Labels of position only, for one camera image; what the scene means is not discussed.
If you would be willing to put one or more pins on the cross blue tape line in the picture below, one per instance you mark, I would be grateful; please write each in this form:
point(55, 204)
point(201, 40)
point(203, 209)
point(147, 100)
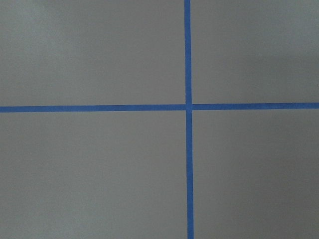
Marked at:
point(160, 107)

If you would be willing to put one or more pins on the long blue tape line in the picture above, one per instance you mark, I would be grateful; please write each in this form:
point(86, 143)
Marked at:
point(188, 120)

